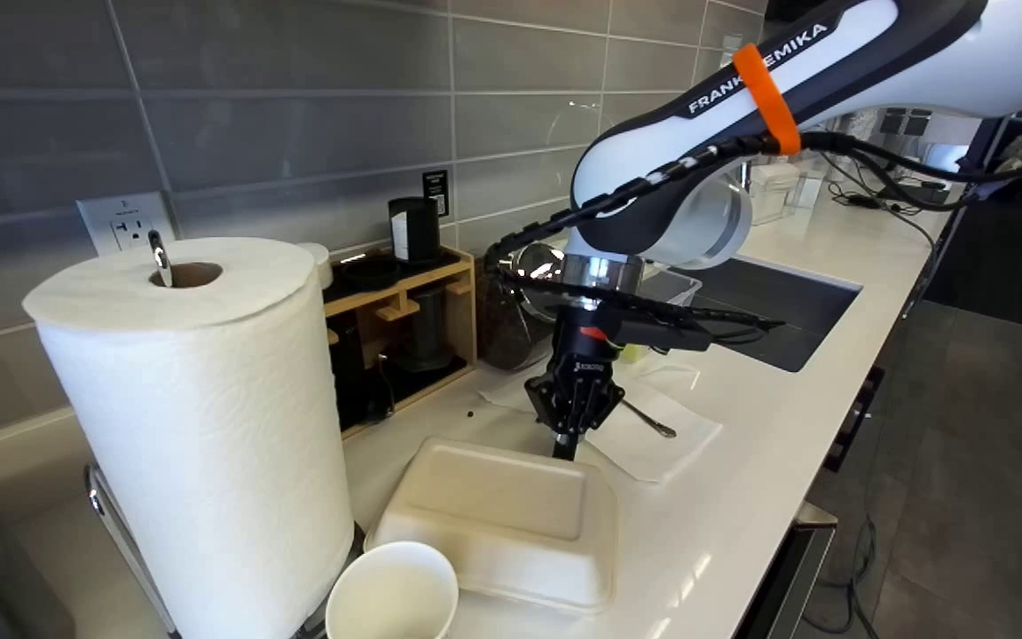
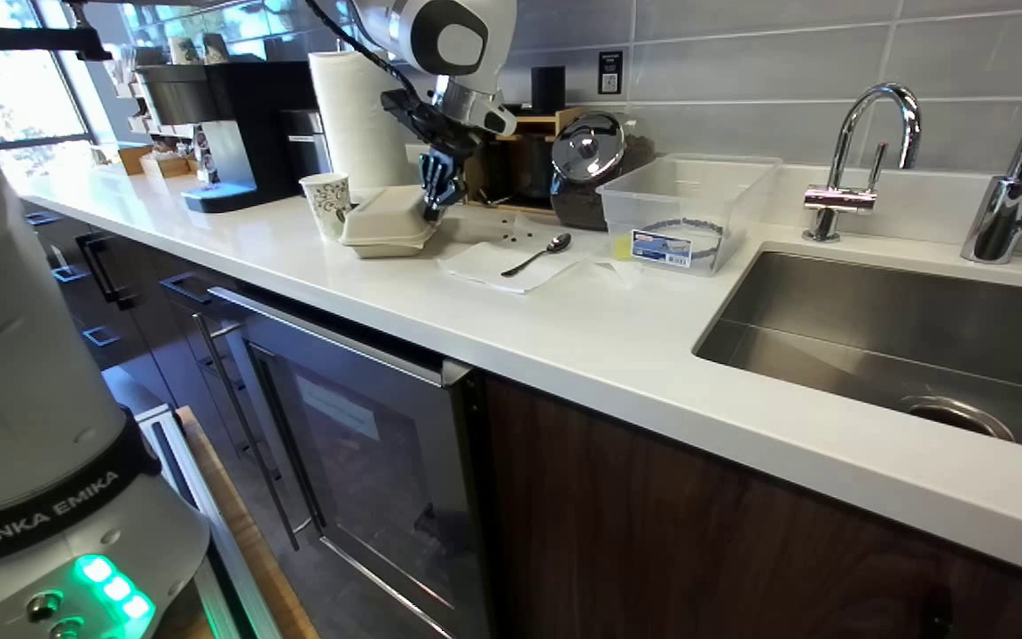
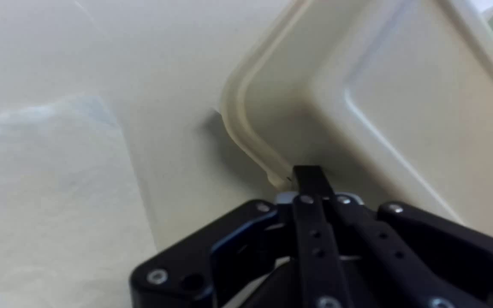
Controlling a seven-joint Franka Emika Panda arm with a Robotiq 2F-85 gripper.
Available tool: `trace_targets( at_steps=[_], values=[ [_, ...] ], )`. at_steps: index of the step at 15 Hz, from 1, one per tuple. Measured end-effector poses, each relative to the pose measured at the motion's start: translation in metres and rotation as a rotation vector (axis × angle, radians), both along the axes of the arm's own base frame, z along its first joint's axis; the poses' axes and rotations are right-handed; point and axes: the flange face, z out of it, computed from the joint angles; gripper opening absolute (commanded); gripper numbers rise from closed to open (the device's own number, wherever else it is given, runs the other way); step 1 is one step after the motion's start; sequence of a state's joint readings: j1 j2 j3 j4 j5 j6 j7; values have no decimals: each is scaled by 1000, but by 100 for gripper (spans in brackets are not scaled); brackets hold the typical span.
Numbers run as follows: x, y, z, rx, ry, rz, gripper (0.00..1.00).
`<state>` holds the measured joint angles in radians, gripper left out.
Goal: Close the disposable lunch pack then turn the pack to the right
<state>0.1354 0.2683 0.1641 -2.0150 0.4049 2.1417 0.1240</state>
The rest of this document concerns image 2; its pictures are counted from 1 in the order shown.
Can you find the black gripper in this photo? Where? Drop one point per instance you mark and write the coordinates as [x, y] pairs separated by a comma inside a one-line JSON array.
[[445, 139]]

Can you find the beige disposable lunch pack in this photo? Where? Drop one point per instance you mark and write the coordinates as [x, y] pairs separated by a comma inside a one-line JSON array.
[[387, 224]]

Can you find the white Franka robot base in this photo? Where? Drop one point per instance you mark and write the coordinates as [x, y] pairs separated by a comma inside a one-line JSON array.
[[92, 540]]

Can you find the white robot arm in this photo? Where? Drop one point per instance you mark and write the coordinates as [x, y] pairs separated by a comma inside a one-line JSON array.
[[449, 58]]

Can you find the white paper towel roll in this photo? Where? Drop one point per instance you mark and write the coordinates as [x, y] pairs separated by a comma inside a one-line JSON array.
[[364, 139]]

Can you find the white paper napkin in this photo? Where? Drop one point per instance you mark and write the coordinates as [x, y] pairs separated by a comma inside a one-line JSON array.
[[482, 261]]

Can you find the patterned paper cup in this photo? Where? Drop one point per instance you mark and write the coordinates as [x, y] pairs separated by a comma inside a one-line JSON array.
[[327, 200]]

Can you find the metal spoon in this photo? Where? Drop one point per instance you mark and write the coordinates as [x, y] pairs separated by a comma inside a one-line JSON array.
[[558, 244]]

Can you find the shiny metal kettle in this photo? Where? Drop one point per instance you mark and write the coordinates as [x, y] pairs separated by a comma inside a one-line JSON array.
[[591, 147]]

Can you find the black coffee machine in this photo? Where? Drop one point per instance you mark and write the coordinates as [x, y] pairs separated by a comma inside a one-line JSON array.
[[243, 127]]

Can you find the clear plastic container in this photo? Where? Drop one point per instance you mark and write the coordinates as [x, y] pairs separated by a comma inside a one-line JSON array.
[[719, 190]]

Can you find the under-counter wine fridge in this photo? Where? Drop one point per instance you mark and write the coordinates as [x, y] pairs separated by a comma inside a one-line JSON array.
[[366, 442]]

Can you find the grey drawer cabinet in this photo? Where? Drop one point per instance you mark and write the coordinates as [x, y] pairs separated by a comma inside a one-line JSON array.
[[141, 320]]

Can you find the dark wood cabinet front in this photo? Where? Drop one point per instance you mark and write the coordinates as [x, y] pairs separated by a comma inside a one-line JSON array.
[[600, 531]]

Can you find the wooden chair edge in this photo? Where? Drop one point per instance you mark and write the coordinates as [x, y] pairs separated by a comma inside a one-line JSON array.
[[272, 602]]

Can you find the stainless steel sink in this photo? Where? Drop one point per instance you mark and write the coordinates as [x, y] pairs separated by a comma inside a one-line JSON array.
[[910, 344]]

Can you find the wall power outlet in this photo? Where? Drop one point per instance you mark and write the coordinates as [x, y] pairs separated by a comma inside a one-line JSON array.
[[612, 73]]

